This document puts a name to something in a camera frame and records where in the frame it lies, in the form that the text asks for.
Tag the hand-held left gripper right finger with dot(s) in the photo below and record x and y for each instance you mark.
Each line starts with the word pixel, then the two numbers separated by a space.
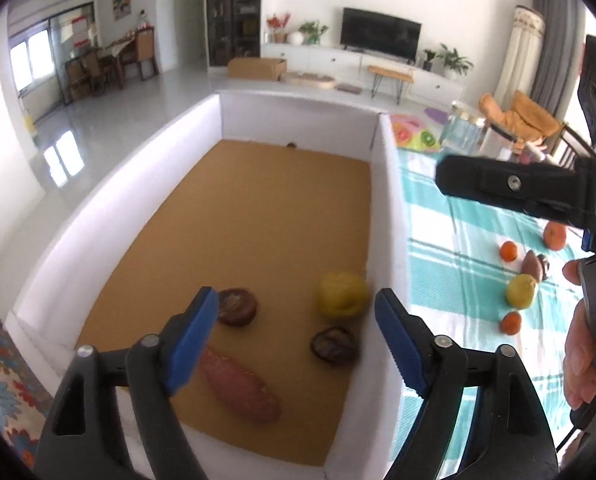
pixel 403 347

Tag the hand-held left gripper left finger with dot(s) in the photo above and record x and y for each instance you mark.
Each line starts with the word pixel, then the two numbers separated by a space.
pixel 190 345

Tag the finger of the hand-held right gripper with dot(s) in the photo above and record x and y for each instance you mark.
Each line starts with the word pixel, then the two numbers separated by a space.
pixel 503 182

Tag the purple sweet potato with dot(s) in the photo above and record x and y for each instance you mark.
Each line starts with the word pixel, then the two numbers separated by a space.
pixel 530 266
pixel 243 387

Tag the orange tangerine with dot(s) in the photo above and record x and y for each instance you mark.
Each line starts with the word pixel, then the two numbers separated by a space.
pixel 508 251
pixel 555 236
pixel 511 323

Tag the yellow-green pear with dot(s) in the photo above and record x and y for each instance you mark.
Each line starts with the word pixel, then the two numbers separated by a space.
pixel 343 294
pixel 521 291

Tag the white cardboard box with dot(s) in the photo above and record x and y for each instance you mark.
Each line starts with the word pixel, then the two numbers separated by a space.
pixel 388 210

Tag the person's right hand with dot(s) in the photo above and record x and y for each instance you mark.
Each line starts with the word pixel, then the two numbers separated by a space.
pixel 583 360

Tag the small clear jar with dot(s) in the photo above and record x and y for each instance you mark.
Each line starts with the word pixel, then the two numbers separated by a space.
pixel 495 144

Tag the large glass jar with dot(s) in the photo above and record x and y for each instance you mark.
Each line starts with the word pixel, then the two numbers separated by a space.
pixel 463 130

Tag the teal checked tablecloth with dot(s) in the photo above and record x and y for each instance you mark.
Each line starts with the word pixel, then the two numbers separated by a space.
pixel 453 270

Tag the colourful fruit-print box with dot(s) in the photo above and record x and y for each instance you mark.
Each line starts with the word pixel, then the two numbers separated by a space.
pixel 415 135

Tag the large leafy potted plant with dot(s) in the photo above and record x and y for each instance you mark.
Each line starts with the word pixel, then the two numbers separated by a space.
pixel 453 62

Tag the covered standing air conditioner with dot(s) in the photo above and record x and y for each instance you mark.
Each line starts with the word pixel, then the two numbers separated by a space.
pixel 523 50

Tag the small potted plant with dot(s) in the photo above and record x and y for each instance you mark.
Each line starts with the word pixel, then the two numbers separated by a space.
pixel 428 60

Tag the wooden bench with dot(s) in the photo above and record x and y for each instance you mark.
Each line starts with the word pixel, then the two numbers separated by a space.
pixel 390 74

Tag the grey curtain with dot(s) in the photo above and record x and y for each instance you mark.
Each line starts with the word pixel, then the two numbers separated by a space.
pixel 560 35

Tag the grey floor mat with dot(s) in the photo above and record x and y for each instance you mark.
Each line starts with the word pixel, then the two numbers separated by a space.
pixel 349 89

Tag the floral patterned cloth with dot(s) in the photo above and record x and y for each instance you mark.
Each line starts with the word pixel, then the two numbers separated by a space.
pixel 3 385

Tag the black television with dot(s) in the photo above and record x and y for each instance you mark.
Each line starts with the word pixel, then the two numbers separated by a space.
pixel 380 32

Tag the white television cabinet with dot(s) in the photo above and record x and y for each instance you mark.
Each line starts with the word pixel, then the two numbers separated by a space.
pixel 323 57

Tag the beige round pet bed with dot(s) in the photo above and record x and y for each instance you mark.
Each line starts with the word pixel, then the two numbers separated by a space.
pixel 308 82

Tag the green potted plant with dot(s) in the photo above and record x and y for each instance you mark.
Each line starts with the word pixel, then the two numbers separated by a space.
pixel 313 32

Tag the white round vase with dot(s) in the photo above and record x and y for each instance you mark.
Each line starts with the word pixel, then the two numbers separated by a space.
pixel 295 38

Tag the brown cardboard box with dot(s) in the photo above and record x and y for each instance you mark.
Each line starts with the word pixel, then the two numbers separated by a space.
pixel 255 69

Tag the red flower bouquet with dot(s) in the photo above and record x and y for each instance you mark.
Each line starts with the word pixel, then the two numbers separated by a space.
pixel 278 24

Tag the wooden dining chair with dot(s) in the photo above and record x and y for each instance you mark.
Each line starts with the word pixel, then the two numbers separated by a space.
pixel 80 72
pixel 145 47

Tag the wooden dining table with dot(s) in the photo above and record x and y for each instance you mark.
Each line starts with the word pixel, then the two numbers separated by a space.
pixel 120 47

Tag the dark glass cabinet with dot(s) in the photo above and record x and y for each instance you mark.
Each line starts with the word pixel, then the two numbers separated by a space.
pixel 233 15

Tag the balcony window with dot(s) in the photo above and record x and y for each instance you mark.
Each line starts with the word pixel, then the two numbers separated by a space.
pixel 30 60

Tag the white bottle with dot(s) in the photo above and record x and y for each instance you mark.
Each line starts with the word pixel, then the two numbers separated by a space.
pixel 142 19

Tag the white door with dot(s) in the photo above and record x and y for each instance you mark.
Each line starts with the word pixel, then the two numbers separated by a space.
pixel 185 15

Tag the red and white notice sheet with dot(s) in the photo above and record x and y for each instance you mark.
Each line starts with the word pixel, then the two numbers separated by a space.
pixel 79 30

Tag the framed wall picture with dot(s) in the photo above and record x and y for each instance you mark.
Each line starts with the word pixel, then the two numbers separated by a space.
pixel 121 0

